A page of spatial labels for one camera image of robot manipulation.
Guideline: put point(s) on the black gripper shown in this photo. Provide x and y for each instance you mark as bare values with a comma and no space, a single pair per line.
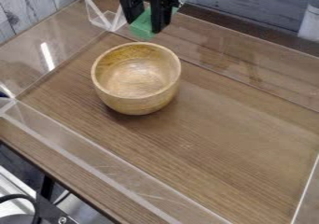
160,12

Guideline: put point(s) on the green rectangular block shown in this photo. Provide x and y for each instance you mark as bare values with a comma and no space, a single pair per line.
142,27

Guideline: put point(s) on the brown wooden bowl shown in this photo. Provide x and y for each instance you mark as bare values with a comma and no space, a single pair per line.
135,77

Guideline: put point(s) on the white cylindrical container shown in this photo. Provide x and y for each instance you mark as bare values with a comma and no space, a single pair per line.
308,30

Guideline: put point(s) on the black table leg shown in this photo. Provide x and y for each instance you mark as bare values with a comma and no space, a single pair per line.
44,196

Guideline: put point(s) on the clear acrylic corner bracket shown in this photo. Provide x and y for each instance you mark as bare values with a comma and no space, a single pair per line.
108,20

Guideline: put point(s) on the clear acrylic tray wall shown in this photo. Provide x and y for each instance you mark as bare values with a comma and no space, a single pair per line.
224,157

